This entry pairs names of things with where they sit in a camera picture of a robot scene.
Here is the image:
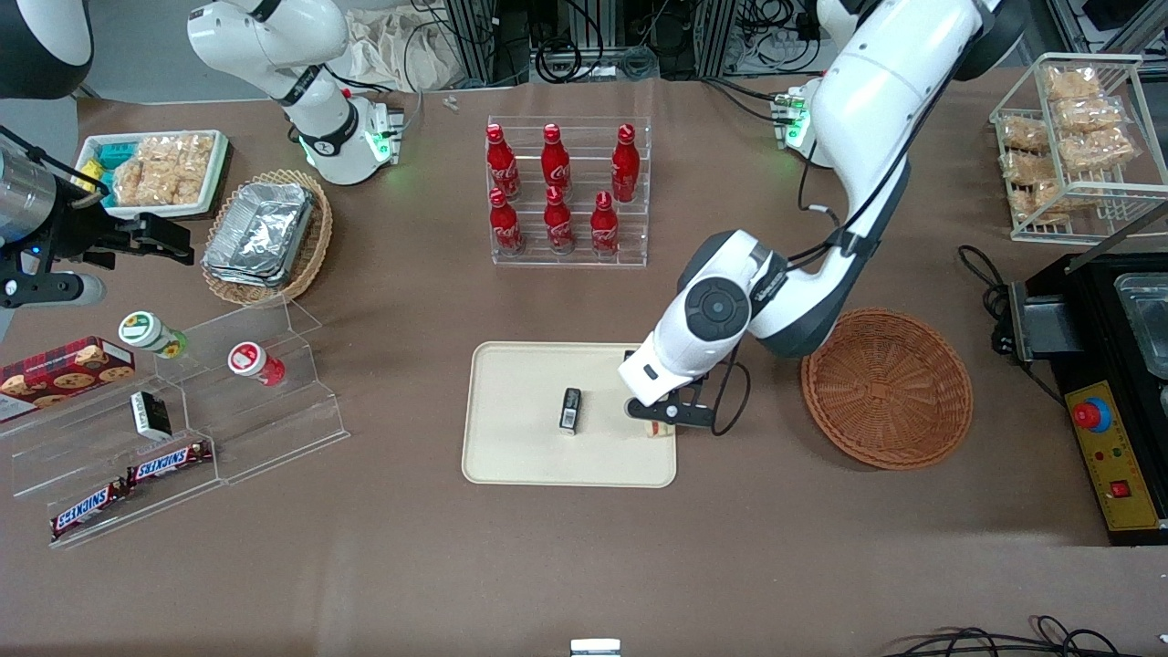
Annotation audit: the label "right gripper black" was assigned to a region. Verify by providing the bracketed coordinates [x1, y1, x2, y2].
[38, 211, 195, 273]

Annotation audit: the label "white rectangular snack tray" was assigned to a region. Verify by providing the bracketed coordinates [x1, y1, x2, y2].
[75, 130, 229, 221]

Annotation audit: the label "aluminium foil tray stack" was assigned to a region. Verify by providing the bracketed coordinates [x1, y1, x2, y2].
[201, 182, 317, 288]

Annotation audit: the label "cream plastic tray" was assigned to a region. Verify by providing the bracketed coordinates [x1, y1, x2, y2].
[461, 341, 679, 489]

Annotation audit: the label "pale oval wicker basket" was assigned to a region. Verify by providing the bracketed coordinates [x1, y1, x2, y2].
[200, 169, 335, 308]

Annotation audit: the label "orange-brown round wicker basket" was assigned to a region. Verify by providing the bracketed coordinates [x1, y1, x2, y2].
[800, 308, 975, 472]

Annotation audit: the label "clear rice cracker pack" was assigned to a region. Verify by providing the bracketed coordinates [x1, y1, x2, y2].
[1000, 151, 1051, 184]
[996, 116, 1051, 152]
[1042, 66, 1103, 102]
[1062, 128, 1138, 173]
[178, 134, 217, 204]
[141, 137, 184, 207]
[1053, 96, 1126, 134]
[111, 151, 152, 208]
[1017, 181, 1083, 225]

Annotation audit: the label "green sunflower cup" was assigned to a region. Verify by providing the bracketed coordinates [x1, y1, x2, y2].
[118, 311, 190, 360]

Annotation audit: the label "clear acrylic bottle rack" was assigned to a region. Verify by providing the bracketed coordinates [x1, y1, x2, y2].
[485, 115, 652, 269]

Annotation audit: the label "red cola bottle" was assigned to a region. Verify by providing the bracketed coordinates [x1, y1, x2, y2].
[485, 123, 522, 203]
[543, 186, 577, 256]
[610, 123, 641, 204]
[488, 188, 527, 256]
[589, 191, 621, 257]
[540, 123, 573, 195]

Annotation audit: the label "red strawberry cup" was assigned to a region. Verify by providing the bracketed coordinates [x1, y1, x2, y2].
[226, 341, 287, 388]

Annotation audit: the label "red tartan cookie box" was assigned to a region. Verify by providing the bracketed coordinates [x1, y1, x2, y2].
[0, 336, 137, 423]

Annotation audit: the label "clear acrylic stepped stand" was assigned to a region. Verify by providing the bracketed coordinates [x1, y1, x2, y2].
[0, 297, 351, 549]

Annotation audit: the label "Snickers chocolate bar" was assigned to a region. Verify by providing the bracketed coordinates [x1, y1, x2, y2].
[49, 480, 131, 538]
[125, 441, 214, 485]

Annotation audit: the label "white crumpled cloth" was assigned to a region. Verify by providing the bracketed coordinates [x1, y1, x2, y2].
[341, 5, 458, 93]

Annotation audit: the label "black appliance housing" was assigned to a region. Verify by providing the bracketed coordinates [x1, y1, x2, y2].
[1008, 248, 1168, 548]

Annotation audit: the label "steel pan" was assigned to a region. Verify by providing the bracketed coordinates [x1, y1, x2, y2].
[1114, 271, 1168, 381]

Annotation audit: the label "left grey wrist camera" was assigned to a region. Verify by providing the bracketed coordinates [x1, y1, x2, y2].
[625, 392, 714, 432]

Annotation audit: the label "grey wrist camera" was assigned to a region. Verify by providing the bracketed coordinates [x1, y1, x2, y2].
[625, 392, 714, 432]
[0, 271, 108, 310]

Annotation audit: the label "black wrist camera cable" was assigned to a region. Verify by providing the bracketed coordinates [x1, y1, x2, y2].
[711, 360, 752, 437]

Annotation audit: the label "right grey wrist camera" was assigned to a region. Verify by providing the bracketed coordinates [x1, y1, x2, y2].
[0, 271, 108, 310]

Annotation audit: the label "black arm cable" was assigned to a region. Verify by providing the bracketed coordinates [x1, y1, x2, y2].
[787, 137, 915, 270]

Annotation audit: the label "black coiled cable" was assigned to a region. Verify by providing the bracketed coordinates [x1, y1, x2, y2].
[533, 36, 586, 86]

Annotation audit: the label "black power cable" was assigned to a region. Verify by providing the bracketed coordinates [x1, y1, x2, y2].
[957, 244, 1065, 403]

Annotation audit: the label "black floor cables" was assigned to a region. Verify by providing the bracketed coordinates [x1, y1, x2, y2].
[883, 615, 1168, 657]

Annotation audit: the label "white wire shelf rack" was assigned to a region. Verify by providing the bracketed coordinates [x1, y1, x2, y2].
[989, 52, 1168, 245]

